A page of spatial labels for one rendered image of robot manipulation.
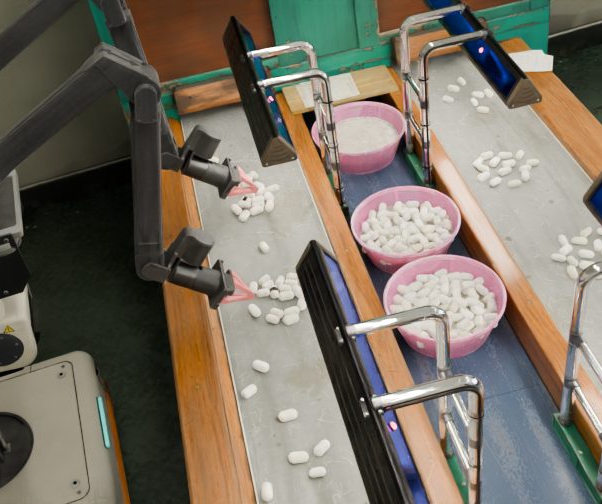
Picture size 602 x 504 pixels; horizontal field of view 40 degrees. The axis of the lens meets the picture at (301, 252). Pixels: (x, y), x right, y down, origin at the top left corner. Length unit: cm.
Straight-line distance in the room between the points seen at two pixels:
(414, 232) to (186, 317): 59
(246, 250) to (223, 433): 57
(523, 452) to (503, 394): 14
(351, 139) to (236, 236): 49
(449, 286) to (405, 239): 20
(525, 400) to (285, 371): 50
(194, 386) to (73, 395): 81
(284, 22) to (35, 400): 132
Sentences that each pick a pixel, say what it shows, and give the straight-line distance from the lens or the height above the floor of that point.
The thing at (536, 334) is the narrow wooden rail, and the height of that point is 76.
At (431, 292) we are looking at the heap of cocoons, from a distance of 191.
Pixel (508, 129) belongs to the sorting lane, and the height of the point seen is 74.
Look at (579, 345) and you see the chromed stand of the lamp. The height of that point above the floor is 96.
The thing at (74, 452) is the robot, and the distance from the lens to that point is 240.
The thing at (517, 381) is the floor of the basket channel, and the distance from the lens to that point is 183.
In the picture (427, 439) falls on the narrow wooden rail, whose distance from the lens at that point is 162.
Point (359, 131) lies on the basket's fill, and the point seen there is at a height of 74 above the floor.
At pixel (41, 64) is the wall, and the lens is 347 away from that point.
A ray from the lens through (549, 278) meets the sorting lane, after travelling 195.
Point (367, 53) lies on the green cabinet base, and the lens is 265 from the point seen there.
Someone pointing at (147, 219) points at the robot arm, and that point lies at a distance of 168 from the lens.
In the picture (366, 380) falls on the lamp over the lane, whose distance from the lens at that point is 127.
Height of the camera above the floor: 209
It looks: 41 degrees down
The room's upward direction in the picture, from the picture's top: 10 degrees counter-clockwise
